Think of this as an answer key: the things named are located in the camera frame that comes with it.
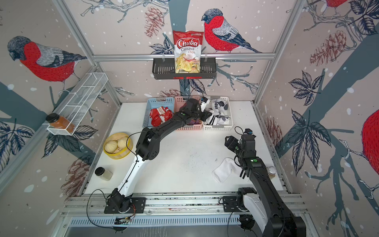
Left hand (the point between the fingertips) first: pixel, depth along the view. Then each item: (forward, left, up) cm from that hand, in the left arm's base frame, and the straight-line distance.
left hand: (214, 111), depth 95 cm
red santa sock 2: (+4, +43, -12) cm, 44 cm away
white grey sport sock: (+14, -7, -12) cm, 19 cm away
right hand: (-19, -7, -2) cm, 20 cm away
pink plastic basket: (+21, +26, -12) cm, 36 cm away
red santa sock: (+8, +36, -12) cm, 39 cm away
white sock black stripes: (-3, +1, -6) cm, 7 cm away
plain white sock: (-34, -3, -14) cm, 37 cm away
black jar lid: (-37, +64, -6) cm, 74 cm away
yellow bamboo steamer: (-20, +63, -10) cm, 67 cm away
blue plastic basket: (+20, +46, -12) cm, 51 cm away
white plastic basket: (-2, -7, -13) cm, 15 cm away
